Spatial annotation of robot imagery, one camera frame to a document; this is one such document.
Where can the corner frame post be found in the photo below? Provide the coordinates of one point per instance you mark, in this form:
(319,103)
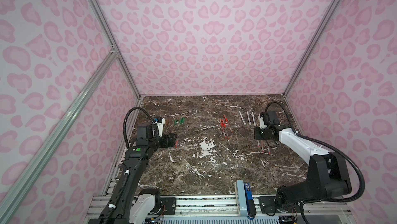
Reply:
(324,22)
(94,4)

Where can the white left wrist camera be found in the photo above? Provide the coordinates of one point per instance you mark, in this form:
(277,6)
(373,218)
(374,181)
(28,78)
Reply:
(160,122)

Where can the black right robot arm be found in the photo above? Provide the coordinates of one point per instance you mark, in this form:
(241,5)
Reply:
(332,176)

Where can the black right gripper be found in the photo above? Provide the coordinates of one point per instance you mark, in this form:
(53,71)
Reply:
(256,134)

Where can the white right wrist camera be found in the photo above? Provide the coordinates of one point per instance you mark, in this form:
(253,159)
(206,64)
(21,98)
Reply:
(263,120)

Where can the aluminium front rail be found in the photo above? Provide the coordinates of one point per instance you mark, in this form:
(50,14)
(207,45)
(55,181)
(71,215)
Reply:
(229,206)

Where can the right corner frame post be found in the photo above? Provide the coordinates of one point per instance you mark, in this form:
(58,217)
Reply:
(324,22)

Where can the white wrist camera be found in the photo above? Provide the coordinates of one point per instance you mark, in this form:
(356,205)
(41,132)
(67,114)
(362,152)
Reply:
(160,122)
(263,120)

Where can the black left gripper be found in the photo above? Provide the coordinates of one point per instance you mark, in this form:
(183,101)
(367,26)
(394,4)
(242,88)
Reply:
(171,139)

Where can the green cap marker pen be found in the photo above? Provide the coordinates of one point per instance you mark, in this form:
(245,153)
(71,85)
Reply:
(253,118)

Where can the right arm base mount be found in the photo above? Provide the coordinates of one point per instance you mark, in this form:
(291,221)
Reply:
(268,205)

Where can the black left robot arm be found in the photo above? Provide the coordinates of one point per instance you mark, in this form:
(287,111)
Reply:
(124,207)

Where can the light blue rail bracket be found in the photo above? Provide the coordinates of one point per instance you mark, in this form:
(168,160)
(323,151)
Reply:
(241,198)

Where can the blue device on rail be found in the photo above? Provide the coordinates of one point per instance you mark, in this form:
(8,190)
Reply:
(251,209)

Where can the left corner frame post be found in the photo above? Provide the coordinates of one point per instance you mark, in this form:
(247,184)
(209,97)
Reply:
(94,4)

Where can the aluminium frame diagonal bar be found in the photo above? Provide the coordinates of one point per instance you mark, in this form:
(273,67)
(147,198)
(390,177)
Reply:
(32,172)

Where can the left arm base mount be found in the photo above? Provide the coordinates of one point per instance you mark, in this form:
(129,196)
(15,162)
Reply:
(149,201)

